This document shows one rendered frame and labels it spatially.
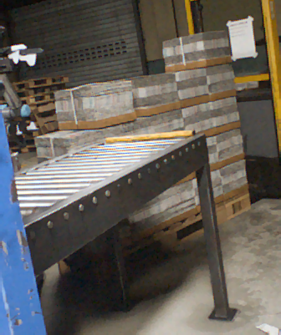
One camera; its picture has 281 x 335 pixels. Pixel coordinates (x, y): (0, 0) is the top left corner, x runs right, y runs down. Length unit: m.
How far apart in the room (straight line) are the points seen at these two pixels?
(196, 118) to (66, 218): 2.13
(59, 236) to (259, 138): 2.98
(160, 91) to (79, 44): 7.98
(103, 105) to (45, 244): 1.62
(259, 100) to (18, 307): 3.34
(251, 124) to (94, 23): 7.08
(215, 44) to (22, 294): 2.84
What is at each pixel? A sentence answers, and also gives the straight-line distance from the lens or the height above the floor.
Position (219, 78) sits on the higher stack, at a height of 0.97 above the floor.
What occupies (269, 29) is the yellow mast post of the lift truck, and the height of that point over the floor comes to 1.25.
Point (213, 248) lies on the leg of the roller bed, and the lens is 2.16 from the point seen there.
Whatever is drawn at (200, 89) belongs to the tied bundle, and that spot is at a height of 0.92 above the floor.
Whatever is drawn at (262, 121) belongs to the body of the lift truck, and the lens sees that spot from 4.00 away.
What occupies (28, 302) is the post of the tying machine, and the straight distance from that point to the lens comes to 0.84.
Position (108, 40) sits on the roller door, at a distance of 10.54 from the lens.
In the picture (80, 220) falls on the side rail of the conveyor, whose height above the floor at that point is 0.74.
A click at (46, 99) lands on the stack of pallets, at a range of 9.53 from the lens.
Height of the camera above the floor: 1.08
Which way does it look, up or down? 8 degrees down
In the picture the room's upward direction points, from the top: 9 degrees counter-clockwise
